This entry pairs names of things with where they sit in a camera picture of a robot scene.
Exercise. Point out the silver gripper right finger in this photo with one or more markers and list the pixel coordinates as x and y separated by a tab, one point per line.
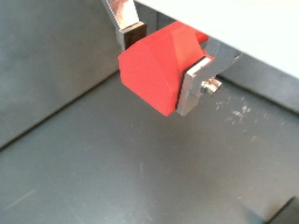
199	78

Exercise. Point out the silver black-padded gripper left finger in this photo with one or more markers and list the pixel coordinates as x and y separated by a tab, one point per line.
129	28

